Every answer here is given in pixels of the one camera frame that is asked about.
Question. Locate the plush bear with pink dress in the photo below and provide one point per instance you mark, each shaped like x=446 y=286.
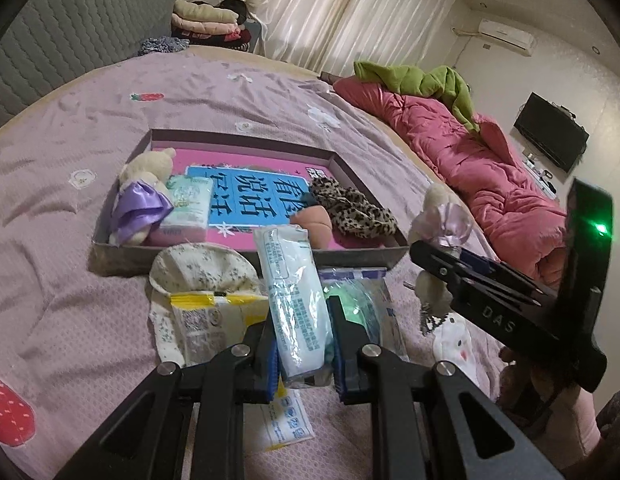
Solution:
x=439 y=205

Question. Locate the black wall television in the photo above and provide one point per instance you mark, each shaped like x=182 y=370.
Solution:
x=549 y=132

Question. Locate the white curtain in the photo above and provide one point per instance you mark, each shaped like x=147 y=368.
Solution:
x=340 y=10

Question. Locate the person's right hand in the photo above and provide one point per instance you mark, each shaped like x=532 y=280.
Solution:
x=524 y=375

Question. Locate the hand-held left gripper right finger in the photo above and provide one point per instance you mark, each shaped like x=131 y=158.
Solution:
x=341 y=375

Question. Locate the dark clothing pile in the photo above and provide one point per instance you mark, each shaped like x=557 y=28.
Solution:
x=245 y=25

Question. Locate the person's right forearm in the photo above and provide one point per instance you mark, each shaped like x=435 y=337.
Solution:
x=582 y=420

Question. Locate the white floral scrunchie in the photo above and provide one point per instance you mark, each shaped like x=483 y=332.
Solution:
x=205 y=265

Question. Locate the peach makeup sponge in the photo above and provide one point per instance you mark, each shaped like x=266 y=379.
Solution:
x=312 y=222

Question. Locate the green blanket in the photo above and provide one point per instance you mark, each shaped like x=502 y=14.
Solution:
x=414 y=80

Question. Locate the white air conditioner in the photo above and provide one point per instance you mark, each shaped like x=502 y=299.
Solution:
x=507 y=36

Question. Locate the blue patterned cloth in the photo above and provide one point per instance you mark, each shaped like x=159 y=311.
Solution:
x=162 y=46

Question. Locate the purple printed quilt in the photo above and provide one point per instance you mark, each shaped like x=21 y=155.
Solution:
x=65 y=135

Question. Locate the white shelf with small items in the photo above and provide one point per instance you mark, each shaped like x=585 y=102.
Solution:
x=542 y=175

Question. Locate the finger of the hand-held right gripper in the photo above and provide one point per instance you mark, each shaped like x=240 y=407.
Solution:
x=439 y=265
x=477 y=259

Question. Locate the clear pack with green cloth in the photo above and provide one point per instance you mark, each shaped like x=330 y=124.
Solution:
x=374 y=305

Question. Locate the green and pink tissue pack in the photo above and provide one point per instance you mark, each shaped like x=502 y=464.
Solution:
x=187 y=205

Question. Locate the shallow grey cardboard box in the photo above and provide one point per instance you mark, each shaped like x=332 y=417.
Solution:
x=125 y=260

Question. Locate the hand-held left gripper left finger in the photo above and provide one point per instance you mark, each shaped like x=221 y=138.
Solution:
x=262 y=360

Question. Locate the pink and blue book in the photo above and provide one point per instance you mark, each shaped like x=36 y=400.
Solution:
x=250 y=195

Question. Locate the white soft pack teal print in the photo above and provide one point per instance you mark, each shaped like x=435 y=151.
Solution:
x=295 y=300

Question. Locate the folded cream blanket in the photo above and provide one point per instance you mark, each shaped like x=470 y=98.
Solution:
x=202 y=10

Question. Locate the grey quilted headboard cover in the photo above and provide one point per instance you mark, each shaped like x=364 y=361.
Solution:
x=65 y=25

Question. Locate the pink comforter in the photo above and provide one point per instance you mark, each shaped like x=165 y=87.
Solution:
x=464 y=150

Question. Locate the folded pink blanket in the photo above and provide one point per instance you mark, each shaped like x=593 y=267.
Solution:
x=205 y=27

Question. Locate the leopard print scrunchie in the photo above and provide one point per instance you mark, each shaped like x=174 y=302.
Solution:
x=355 y=215

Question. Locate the plush bear with purple dress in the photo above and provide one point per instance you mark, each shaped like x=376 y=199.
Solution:
x=140 y=205

